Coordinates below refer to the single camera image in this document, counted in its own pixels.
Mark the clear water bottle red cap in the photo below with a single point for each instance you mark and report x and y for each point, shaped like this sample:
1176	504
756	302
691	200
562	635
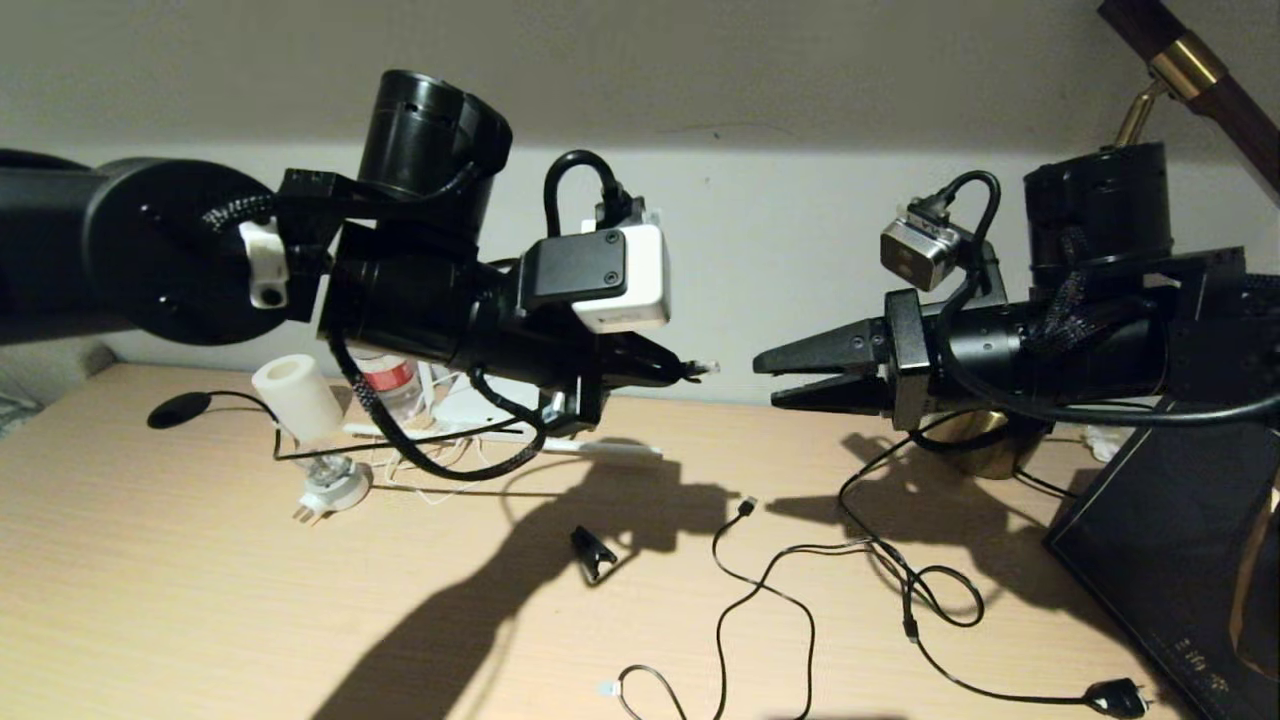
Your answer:
395	385

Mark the white paper roll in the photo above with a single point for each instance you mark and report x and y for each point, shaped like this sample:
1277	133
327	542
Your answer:
295	395

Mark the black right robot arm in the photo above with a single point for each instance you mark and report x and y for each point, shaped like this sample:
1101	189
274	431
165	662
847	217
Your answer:
1100	210

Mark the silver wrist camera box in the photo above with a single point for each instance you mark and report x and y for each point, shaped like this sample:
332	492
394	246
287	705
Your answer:
920	255

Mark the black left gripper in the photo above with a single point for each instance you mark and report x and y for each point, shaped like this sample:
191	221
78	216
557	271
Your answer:
420	300

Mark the small white connector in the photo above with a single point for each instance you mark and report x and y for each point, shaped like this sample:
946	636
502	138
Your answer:
1103	445

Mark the white router with antennas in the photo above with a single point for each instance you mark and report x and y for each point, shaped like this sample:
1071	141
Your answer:
465	408

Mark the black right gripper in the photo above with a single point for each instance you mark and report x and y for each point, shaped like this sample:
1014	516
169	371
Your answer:
990	345

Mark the black plastic clip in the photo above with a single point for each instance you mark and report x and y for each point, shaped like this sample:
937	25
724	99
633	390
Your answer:
590	548

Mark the grey white plug night light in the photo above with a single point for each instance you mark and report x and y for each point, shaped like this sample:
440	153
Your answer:
335	490

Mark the grey cushion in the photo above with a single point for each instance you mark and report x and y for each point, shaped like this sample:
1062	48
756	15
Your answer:
40	375

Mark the black box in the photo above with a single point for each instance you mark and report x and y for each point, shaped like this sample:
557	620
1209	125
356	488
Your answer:
1150	560

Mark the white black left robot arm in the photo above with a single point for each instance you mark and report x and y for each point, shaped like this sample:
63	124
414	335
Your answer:
150	250

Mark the brass desk lamp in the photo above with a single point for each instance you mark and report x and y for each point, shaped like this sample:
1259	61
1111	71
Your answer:
985	455

